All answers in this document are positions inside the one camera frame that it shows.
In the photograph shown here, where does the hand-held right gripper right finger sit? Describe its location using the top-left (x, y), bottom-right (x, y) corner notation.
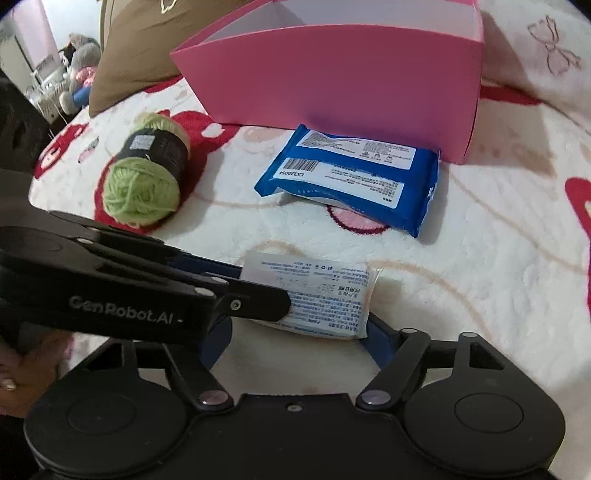
top-left (356, 314), bottom-right (509, 411)

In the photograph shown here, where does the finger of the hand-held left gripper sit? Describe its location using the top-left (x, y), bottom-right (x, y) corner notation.
top-left (48, 210), bottom-right (244, 281)
top-left (99, 251), bottom-right (293, 331)

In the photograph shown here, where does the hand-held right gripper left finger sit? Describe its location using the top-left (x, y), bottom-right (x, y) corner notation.
top-left (74, 318), bottom-right (234, 412)

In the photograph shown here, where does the green yarn ball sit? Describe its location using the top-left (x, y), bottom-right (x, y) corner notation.
top-left (102, 112), bottom-right (192, 227)

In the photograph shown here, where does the white tissue packet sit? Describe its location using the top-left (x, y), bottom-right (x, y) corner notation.
top-left (240, 250), bottom-right (382, 341)

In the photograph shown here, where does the blue wet wipes pack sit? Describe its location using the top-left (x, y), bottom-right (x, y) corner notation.
top-left (254, 124), bottom-right (441, 238)

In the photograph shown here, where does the pink cardboard box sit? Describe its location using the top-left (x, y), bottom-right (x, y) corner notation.
top-left (170, 0), bottom-right (485, 165)

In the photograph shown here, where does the person's left hand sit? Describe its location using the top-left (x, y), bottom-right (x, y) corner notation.
top-left (0, 330), bottom-right (75, 418)

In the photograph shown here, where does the bear printed blanket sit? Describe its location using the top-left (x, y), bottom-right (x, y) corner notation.
top-left (28, 74), bottom-right (591, 480)

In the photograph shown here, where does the white slatted object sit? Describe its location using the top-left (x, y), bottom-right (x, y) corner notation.
top-left (25, 55), bottom-right (68, 123)

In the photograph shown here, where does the brown pillow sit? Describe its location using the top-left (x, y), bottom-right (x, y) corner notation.
top-left (88, 0), bottom-right (266, 118)

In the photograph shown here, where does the grey plush toy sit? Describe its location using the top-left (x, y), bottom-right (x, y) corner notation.
top-left (60, 33), bottom-right (101, 115)

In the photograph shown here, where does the pink printed quilt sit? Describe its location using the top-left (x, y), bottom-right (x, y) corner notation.
top-left (478, 0), bottom-right (591, 116)

